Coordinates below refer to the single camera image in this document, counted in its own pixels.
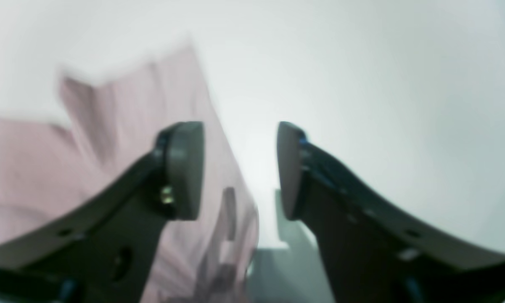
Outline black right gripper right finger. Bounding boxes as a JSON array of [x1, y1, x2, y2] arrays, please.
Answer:
[[277, 122, 505, 303]]

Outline pink T-shirt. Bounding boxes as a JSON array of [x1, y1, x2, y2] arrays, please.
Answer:
[[0, 45, 259, 303]]

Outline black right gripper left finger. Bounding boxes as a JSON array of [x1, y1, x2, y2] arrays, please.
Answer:
[[0, 122, 205, 303]]

